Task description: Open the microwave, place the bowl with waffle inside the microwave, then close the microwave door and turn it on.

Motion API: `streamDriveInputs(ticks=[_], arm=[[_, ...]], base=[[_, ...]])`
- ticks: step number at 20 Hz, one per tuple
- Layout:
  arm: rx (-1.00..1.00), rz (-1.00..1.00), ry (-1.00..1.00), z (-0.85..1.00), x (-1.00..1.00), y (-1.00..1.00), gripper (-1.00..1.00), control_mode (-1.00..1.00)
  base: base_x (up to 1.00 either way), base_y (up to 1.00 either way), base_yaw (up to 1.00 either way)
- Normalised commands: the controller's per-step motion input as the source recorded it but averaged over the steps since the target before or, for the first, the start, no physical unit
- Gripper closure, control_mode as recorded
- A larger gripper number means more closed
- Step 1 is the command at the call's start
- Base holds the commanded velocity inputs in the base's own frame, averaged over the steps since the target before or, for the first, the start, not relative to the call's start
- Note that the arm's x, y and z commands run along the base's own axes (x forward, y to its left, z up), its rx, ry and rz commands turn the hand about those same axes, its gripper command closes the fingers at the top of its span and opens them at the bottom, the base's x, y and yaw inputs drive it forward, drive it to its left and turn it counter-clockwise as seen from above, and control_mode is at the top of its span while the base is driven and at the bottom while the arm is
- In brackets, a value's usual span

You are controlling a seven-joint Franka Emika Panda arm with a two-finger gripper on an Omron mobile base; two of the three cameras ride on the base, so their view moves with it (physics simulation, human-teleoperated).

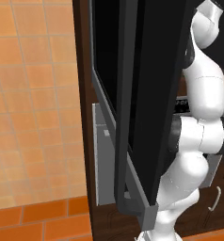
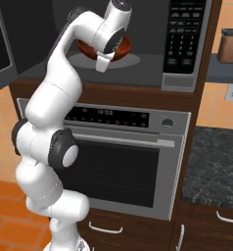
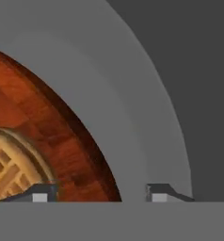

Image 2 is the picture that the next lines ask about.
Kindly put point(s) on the wide wooden drawer front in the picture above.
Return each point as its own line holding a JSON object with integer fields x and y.
{"x": 203, "y": 235}

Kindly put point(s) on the grey wall shelf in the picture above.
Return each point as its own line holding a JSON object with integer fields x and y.
{"x": 223, "y": 70}

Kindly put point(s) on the dark microwave door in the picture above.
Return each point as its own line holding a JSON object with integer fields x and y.
{"x": 1, "y": 76}

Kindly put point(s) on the wooden drawer front under oven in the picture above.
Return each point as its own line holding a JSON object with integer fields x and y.
{"x": 141, "y": 235}

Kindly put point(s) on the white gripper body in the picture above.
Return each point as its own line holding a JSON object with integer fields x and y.
{"x": 103, "y": 63}

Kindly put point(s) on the grey microwave turntable plate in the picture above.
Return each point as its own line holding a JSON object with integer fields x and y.
{"x": 128, "y": 60}

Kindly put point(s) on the round oven knob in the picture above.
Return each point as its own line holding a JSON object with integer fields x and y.
{"x": 167, "y": 123}

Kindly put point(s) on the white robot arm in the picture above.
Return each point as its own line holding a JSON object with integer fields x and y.
{"x": 50, "y": 98}

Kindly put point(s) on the brown jar with dark lid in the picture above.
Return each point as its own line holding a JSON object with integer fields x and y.
{"x": 231, "y": 45}

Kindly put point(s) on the steel built-in oven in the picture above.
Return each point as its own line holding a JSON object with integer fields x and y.
{"x": 175, "y": 114}

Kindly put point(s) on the dark wooden oven cabinet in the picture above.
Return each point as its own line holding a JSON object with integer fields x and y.
{"x": 138, "y": 98}

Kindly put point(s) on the steel microwave oven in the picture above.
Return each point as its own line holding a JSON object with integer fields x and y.
{"x": 177, "y": 81}

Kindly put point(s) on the narrow wooden cupboard door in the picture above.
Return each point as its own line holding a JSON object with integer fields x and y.
{"x": 178, "y": 215}

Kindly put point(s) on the red-brown bowl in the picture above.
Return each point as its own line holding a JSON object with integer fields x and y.
{"x": 85, "y": 49}

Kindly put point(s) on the oven door with dark window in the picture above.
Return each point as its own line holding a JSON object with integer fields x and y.
{"x": 121, "y": 176}

